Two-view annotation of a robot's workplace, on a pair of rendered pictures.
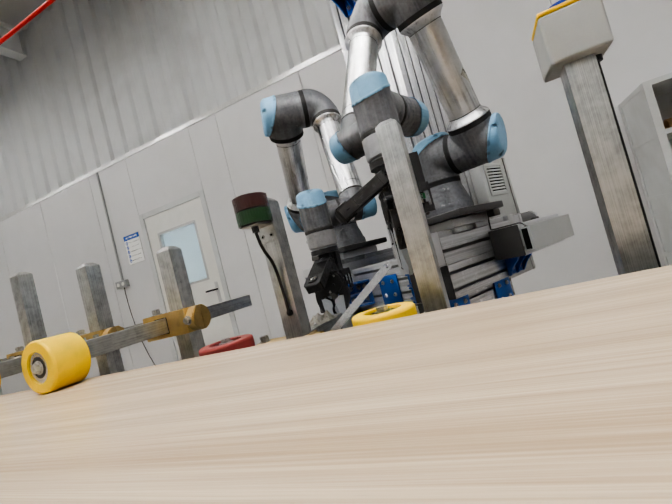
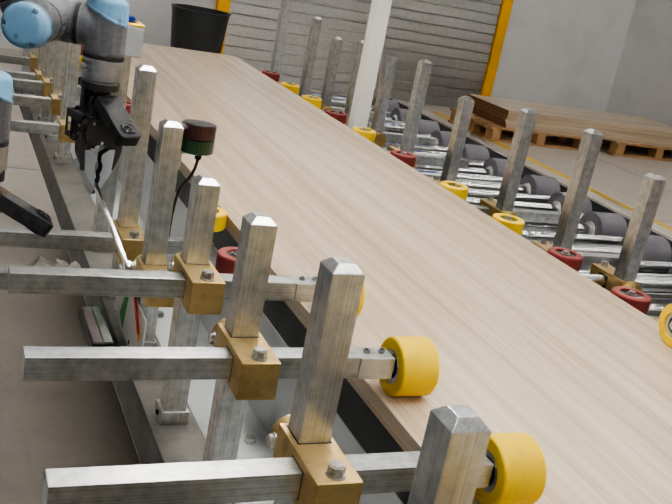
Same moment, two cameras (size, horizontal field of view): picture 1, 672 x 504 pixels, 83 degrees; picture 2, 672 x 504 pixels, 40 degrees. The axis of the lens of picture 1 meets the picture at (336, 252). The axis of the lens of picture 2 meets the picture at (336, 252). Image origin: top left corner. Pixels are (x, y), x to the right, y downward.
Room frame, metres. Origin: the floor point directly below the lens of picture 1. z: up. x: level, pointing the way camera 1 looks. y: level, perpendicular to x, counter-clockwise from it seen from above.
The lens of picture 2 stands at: (1.61, 1.37, 1.45)
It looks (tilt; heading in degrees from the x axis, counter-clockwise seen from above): 18 degrees down; 222
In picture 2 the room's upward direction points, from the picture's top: 11 degrees clockwise
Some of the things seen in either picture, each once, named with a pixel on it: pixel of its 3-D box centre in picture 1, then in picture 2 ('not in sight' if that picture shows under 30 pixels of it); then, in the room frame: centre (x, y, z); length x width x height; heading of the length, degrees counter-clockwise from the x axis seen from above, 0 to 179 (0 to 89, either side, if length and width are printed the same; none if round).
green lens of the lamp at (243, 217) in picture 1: (254, 218); (196, 144); (0.64, 0.12, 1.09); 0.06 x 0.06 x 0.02
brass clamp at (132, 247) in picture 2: not in sight; (127, 239); (0.60, -0.11, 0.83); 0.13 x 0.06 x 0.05; 68
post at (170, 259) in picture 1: (195, 360); (184, 325); (0.78, 0.33, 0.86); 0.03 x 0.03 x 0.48; 68
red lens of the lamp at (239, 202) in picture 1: (250, 203); (198, 130); (0.64, 0.12, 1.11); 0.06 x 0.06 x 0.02
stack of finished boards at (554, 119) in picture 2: not in sight; (581, 122); (-7.09, -3.54, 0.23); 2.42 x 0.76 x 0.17; 159
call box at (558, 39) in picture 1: (569, 41); (123, 38); (0.50, -0.37, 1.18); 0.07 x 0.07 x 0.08; 68
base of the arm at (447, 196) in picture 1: (444, 198); not in sight; (1.13, -0.35, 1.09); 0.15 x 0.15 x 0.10
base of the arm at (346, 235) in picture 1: (345, 235); not in sight; (1.52, -0.05, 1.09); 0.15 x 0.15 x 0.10
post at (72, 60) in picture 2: not in sight; (69, 92); (0.22, -1.06, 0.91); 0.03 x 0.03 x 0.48; 68
